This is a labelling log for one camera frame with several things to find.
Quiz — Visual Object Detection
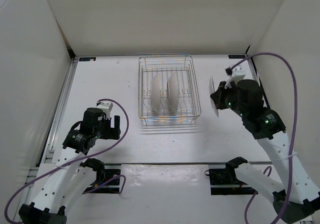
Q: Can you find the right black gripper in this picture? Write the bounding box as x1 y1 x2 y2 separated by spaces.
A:
209 80 247 118

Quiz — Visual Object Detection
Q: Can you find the orange sunburst plate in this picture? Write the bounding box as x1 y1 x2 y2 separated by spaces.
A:
209 76 219 117

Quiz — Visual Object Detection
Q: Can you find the flower pattern plate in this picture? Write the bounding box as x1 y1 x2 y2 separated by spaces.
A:
167 72 179 114

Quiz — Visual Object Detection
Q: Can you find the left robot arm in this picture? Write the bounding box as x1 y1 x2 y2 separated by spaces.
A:
18 101 121 223

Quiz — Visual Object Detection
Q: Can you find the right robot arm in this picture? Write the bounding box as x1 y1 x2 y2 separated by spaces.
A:
209 79 320 223

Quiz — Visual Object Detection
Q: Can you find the left white plate in rack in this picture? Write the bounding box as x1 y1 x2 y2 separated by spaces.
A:
150 74 161 116

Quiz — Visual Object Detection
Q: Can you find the right corner label sticker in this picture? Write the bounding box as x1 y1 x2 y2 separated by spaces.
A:
228 55 246 59

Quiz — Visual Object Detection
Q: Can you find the corner label sticker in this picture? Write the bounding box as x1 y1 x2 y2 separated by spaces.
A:
228 55 246 59
79 57 96 62

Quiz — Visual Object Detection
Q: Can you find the left corner label sticker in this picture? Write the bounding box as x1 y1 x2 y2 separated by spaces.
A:
79 57 96 62

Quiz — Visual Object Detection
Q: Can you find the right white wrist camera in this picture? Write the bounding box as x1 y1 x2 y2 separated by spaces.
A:
224 68 246 89

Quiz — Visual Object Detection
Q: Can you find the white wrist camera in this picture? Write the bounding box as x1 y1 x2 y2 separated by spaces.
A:
96 101 113 119
224 68 246 89

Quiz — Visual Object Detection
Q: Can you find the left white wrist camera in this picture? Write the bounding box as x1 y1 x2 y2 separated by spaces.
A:
96 101 113 119

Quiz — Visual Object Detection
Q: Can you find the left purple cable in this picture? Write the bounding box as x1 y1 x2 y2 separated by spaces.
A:
4 98 130 222

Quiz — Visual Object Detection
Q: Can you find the purple cable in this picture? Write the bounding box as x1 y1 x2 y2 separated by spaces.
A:
225 52 300 223
4 98 130 222

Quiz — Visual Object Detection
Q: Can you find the metal wire dish rack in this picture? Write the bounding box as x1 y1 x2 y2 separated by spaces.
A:
138 55 202 126

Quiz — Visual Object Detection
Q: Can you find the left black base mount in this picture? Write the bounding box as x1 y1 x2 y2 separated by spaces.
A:
85 164 122 194

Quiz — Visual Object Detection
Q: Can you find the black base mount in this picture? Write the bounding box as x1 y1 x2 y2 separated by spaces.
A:
85 164 122 194
204 168 255 195

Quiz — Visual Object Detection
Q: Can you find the aluminium table edge rail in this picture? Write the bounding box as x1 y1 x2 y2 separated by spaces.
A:
26 58 78 183

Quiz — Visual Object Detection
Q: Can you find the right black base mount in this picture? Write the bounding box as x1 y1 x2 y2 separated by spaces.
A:
204 168 255 195

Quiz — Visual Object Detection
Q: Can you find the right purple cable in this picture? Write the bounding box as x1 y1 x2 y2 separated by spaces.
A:
225 52 300 223

